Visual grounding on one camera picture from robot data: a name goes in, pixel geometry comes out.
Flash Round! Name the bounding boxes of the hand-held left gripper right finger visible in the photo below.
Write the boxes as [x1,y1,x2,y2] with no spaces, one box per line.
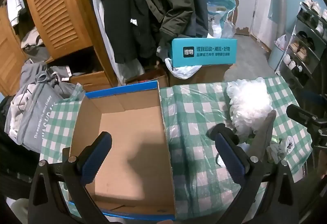
[209,124,304,224]

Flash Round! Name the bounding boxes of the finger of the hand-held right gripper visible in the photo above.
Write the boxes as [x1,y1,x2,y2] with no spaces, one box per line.
[286,105,318,125]

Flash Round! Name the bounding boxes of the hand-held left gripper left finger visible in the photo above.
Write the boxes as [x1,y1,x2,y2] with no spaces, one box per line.
[28,131,113,224]

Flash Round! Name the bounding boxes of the grey sock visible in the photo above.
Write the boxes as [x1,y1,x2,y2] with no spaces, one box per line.
[249,109,278,163]

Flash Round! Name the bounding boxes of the cardboard box blue rim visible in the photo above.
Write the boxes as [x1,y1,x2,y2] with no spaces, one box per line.
[68,80,177,221]

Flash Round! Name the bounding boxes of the white sock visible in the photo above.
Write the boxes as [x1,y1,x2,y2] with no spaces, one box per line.
[267,136,295,163]

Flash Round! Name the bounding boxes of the white plastic bundle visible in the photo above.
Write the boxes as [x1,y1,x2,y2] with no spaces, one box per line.
[226,78,273,138]

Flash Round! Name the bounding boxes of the green checked tablecloth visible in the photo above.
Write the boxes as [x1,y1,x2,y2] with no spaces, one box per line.
[38,76,313,222]

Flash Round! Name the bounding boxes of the metal shoe rack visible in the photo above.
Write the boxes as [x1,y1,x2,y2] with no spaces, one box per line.
[276,0,327,89]

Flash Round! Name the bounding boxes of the light blue bin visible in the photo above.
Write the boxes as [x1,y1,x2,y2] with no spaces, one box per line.
[268,43,285,71]

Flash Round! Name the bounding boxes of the group of assorted shoes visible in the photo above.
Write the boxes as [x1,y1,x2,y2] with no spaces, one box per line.
[282,0,327,79]

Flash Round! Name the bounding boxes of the white bin liner bag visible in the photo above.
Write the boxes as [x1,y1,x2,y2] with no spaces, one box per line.
[274,34,288,51]

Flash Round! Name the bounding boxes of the grey tote bag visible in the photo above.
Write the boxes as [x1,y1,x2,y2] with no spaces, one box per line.
[5,81,64,153]

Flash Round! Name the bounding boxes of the white plastic bag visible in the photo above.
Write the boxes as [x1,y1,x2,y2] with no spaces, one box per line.
[165,58,202,79]

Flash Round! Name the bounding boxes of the grey hoodie pile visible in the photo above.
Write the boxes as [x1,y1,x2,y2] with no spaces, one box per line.
[20,62,77,97]

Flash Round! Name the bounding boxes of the teal shoe box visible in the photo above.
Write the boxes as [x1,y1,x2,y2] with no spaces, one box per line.
[170,38,238,67]

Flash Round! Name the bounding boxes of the blue and white plastic sack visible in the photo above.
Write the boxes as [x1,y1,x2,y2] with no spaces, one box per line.
[206,0,237,39]

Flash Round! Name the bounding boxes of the wooden wardrobe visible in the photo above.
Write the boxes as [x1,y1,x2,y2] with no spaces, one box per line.
[0,0,118,97]

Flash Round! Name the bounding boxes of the folded grey clothes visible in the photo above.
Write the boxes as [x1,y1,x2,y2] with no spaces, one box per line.
[20,27,50,61]

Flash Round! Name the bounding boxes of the black hanging coat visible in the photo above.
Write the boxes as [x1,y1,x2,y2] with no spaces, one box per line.
[103,0,157,64]

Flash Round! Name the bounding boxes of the wooden louvered wardrobe door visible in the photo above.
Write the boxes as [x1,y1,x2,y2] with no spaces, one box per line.
[22,0,94,60]

